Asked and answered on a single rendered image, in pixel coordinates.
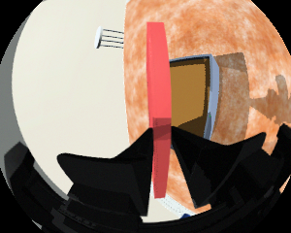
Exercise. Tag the red rectangular lid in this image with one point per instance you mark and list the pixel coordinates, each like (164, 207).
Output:
(159, 103)

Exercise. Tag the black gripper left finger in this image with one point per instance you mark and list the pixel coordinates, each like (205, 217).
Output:
(129, 172)

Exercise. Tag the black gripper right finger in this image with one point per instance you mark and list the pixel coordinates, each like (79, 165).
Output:
(207, 165)

